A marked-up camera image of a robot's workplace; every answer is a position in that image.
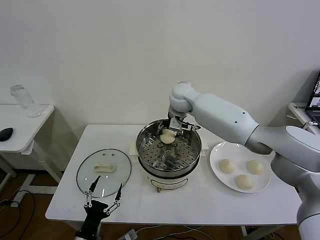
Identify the white work table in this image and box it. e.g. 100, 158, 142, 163
44, 124, 312, 240

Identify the white side table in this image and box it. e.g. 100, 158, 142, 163
0, 104, 63, 196

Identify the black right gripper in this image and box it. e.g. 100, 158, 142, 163
157, 118, 185, 137

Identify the round white plate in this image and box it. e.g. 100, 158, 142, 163
209, 141, 272, 194

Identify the white laptop desk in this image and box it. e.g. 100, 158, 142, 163
287, 101, 320, 141

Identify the black laptop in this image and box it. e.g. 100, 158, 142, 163
303, 69, 320, 126

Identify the perforated steel steamer basket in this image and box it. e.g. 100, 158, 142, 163
135, 119, 202, 177

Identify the white steamed baozi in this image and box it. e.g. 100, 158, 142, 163
246, 159, 264, 175
159, 129, 176, 144
234, 174, 255, 191
219, 158, 237, 174

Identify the round glass pot lid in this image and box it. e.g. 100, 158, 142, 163
76, 148, 133, 199

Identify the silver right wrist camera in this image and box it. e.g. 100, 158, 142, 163
169, 117, 185, 131

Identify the white power strip under table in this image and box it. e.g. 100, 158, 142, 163
119, 228, 138, 240

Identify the white electric cooker base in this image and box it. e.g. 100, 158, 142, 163
128, 139, 210, 194

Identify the black floor cable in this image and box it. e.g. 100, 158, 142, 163
0, 191, 36, 240

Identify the clear plastic water bottle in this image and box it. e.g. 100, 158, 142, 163
9, 84, 42, 119

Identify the black computer mouse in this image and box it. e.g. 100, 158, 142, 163
0, 127, 14, 143

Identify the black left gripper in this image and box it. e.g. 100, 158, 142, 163
81, 175, 123, 233

